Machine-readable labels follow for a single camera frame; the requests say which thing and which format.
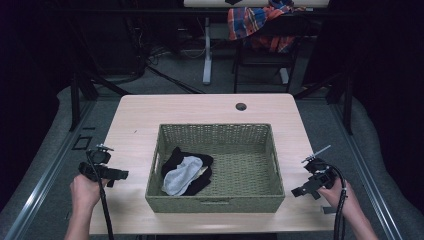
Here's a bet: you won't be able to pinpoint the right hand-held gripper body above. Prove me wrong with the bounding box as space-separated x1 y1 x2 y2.
301 144 337 191

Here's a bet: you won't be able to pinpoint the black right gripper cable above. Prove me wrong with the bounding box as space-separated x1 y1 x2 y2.
328 164 348 240

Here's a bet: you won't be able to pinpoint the black metal stand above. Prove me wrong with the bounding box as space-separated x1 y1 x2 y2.
293 69 355 136
68 69 132 133

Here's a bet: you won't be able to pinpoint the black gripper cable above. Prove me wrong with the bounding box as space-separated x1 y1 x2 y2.
328 164 348 240
85 151 115 240

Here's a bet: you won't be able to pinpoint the green woven basket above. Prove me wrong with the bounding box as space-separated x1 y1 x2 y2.
145 123 286 214

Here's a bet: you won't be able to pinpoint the person's left hand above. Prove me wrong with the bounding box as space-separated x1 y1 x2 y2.
69 174 109 209

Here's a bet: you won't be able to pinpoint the black floor cables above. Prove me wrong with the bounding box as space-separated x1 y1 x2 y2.
145 46 206 95

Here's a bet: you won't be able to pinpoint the black sock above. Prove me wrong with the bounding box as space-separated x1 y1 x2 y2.
160 146 215 197

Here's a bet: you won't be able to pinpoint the grey sock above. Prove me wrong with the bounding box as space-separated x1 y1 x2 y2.
161 155 204 197

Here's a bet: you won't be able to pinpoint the aluminium floor rail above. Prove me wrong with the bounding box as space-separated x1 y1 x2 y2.
329 101 405 240
2 99 98 240

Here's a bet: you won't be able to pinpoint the black chair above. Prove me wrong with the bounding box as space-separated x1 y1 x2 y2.
231 14 302 94

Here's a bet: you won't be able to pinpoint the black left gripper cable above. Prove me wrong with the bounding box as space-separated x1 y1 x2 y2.
85 151 115 240

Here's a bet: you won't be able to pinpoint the plaid shirt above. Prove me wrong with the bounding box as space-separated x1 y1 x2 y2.
227 0 306 53

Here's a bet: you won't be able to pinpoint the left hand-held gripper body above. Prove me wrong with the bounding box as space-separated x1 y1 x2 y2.
78 143 115 183

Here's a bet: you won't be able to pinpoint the person's right hand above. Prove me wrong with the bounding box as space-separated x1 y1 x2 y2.
317 178 360 219

